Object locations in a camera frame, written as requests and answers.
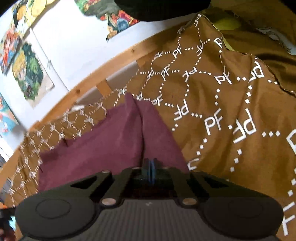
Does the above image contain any maroon long-sleeve top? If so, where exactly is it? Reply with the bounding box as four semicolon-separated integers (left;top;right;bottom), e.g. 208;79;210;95
38;93;188;191

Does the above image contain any brown patterned PF blanket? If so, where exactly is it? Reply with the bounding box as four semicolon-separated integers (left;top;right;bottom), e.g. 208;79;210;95
4;14;295;240

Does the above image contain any curled anime girl poster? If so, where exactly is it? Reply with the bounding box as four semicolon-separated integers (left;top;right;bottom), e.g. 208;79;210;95
0;94;19;138

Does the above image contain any anime boy poster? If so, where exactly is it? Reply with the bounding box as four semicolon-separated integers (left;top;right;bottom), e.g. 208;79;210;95
12;42;55;108

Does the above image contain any colourful landscape poster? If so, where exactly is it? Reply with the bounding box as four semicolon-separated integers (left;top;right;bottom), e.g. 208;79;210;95
74;0;139;41

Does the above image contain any top edge cartoon poster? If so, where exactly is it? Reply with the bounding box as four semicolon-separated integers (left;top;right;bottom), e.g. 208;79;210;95
1;21;20;75

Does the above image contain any wooden bed frame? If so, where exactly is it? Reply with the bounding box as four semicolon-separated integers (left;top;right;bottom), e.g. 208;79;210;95
0;22;197;193

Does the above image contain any white wall conduit pipe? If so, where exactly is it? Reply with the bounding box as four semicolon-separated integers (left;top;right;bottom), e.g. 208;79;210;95
29;27;69;92

